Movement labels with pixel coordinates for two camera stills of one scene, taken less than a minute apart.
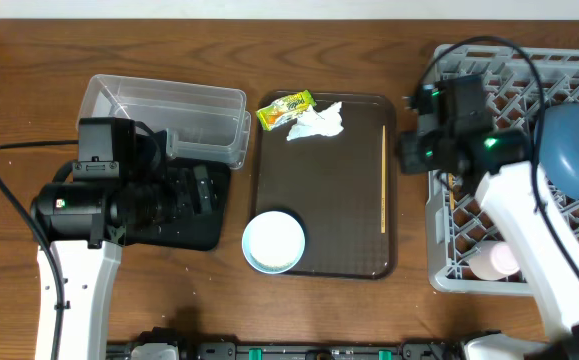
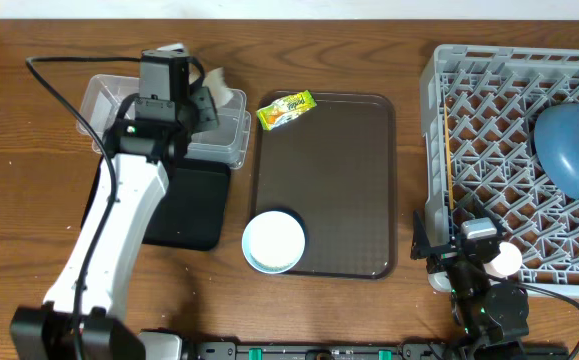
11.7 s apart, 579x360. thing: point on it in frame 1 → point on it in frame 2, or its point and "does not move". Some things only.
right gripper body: x=420 y=157 → x=446 y=257
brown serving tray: x=341 y=188 does not move
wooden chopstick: x=383 y=179 → x=450 y=181
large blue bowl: x=574 y=148 does not move
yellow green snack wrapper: x=286 y=109 does not move
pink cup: x=493 y=260 does not move
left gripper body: x=179 y=199 → x=202 y=115
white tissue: x=327 y=122 → x=216 y=84
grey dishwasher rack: x=523 y=83 does not move
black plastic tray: x=205 y=232 does not move
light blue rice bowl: x=273 y=242 does not move
